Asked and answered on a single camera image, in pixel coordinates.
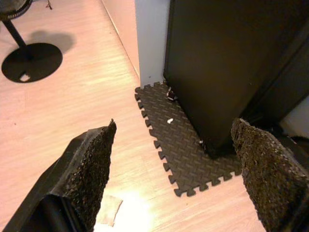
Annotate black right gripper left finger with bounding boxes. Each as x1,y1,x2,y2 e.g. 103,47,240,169
0,118,118,232

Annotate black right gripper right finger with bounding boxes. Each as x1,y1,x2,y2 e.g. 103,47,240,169
231,117,309,232

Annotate white paper scrap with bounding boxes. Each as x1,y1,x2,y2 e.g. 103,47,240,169
98,194,124,227

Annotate black foam puzzle mat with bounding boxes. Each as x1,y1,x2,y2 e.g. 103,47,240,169
134,81,243,199

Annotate tall black cabinet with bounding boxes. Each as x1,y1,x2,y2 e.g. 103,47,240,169
163,0,309,159

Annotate black floor fan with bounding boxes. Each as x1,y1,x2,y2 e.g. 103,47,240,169
0,0,64,84

